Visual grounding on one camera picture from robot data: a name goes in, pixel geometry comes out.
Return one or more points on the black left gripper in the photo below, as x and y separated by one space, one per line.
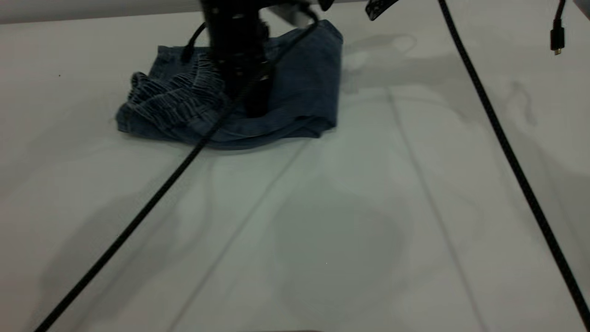
235 41

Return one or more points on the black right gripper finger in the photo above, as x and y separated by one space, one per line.
380 8

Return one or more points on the blue denim printed jeans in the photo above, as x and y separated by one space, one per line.
304 87

